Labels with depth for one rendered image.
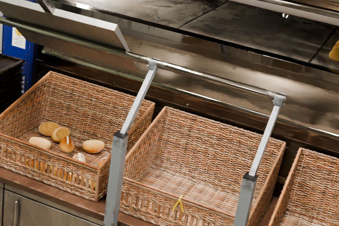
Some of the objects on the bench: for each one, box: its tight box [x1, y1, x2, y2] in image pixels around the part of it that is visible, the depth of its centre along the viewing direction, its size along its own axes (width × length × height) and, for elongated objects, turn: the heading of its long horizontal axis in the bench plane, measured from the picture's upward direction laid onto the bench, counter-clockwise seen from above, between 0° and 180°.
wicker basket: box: [119, 106, 287, 226], centre depth 252 cm, size 49×56×28 cm
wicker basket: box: [0, 71, 155, 202], centre depth 272 cm, size 49×56×28 cm
